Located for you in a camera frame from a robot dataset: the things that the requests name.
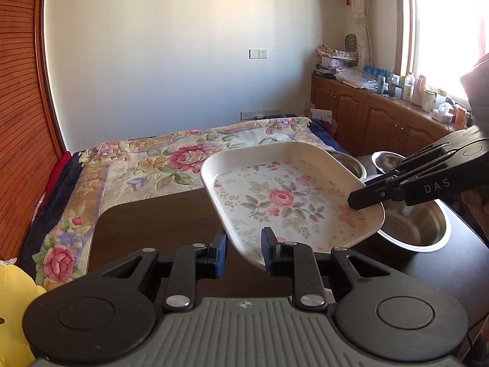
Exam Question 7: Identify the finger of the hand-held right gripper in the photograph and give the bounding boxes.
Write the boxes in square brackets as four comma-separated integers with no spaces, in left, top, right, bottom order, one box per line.
[395,126,480,173]
[347,146,464,211]

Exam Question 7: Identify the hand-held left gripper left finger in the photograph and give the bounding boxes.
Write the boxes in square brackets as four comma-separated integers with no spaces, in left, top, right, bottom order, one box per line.
[82,230,230,313]

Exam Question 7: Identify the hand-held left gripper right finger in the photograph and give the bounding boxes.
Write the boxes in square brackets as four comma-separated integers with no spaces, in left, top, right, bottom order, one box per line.
[261,227,399,310]

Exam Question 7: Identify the medium steel bowl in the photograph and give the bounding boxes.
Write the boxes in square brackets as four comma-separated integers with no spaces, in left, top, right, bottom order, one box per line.
[328,150,366,183]

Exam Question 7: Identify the small wide-rimmed steel bowl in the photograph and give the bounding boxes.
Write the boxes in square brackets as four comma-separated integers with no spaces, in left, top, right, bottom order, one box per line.
[371,152,406,176]

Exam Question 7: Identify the large steel bowl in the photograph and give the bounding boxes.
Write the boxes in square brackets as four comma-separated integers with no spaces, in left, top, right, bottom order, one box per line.
[365,174,452,254]

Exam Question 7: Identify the floral square melamine plate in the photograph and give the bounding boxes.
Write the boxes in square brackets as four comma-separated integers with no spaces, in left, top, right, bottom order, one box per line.
[200,141,386,273]

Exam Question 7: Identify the person's right hand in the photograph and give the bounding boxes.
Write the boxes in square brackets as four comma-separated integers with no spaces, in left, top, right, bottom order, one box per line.
[460,187,489,243]

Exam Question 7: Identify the tissue box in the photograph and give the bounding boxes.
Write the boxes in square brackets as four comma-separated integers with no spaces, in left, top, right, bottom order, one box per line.
[432,103,455,123]

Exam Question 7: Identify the white jar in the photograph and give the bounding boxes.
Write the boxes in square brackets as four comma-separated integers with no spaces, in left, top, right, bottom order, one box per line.
[421,89,436,113]

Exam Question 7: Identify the wooden sideboard cabinet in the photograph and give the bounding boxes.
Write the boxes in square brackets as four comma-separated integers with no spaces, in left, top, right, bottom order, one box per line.
[311,74,475,162]

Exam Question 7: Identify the white lotion bottle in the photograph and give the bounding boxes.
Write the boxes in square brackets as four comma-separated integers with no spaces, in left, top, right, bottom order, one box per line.
[403,72,415,102]

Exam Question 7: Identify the white paper bag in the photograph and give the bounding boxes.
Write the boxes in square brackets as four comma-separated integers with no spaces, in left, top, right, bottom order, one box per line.
[309,108,333,123]

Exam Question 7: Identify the clear plastic bags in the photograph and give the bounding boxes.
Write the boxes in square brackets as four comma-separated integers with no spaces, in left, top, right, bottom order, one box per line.
[335,67,379,91]

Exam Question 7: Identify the wood-framed window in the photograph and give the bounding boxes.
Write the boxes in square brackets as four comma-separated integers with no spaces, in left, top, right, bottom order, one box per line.
[397,0,489,105]

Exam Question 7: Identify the floral bed blanket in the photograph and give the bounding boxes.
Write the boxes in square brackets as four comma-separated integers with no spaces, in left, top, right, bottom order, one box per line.
[32,117,337,292]

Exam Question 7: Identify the pink box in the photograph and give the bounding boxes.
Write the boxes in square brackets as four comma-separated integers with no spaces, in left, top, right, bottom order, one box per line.
[321,57,356,69]

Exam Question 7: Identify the patterned folded cloth pile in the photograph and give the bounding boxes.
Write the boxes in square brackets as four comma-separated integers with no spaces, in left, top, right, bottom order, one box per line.
[317,44,358,60]

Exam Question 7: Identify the patterned beige curtain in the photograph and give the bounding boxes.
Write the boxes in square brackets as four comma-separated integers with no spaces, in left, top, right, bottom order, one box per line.
[343,0,373,66]

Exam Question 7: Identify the red cloth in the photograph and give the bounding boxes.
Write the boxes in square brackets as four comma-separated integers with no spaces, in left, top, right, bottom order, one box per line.
[38,151,74,208]

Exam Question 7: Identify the yellow cloth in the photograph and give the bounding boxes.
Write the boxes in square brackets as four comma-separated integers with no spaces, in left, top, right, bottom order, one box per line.
[0,264,47,367]

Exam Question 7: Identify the louvered wooden wardrobe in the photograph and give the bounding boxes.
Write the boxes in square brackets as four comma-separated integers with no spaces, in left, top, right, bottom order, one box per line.
[0,0,72,261]

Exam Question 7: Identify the low wall outlet row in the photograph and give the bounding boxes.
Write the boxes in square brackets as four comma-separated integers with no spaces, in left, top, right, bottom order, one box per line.
[241,108,284,120]

